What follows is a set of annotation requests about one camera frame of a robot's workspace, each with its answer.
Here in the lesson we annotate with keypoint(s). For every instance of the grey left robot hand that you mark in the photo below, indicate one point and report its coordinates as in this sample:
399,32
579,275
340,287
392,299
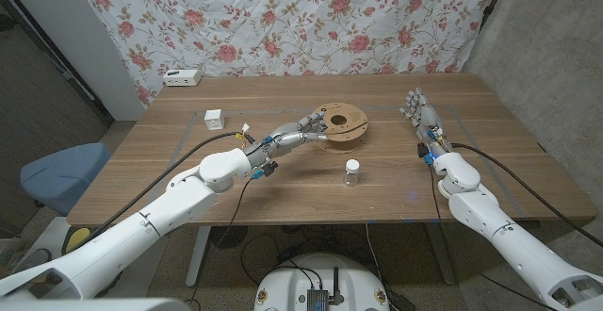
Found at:
287,141

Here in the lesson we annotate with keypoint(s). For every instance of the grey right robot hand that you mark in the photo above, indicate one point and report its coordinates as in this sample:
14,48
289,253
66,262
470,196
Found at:
428,120

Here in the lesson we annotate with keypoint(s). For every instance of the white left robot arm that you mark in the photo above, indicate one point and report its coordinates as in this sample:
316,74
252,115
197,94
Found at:
141,231

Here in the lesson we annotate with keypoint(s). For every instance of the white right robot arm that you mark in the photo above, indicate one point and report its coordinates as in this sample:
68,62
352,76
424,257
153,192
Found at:
509,240

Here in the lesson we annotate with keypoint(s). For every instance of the cardboard filament reel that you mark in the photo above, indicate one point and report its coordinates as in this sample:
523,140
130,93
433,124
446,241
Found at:
348,136

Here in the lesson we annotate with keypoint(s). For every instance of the small white cube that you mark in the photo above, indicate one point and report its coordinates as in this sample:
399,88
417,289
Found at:
214,120

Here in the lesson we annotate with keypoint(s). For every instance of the grey tape outline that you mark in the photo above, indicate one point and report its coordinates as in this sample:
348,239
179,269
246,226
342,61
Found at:
187,131

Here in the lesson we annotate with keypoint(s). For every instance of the floral backdrop cloth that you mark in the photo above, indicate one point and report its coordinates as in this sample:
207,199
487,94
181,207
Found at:
292,19

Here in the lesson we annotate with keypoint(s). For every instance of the white power strip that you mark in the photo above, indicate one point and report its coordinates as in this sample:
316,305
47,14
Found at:
181,77

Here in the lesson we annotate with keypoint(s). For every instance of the grey table leg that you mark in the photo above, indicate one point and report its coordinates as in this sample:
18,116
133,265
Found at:
440,254

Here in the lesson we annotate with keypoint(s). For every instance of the white robot torso base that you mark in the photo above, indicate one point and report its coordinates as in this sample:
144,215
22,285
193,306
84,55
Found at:
292,283

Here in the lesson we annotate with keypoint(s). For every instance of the white table leg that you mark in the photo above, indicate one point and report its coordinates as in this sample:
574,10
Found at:
198,254

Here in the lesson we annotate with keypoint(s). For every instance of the black antenna box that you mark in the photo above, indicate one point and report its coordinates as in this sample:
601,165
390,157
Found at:
318,299

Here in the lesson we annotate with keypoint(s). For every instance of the blue stool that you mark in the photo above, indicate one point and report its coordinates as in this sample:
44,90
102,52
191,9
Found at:
61,174

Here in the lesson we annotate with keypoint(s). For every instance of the white floor mat yellow shapes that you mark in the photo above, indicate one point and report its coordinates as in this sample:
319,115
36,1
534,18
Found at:
77,238

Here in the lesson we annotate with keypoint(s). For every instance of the white wall panel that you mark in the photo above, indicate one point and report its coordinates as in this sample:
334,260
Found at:
70,33

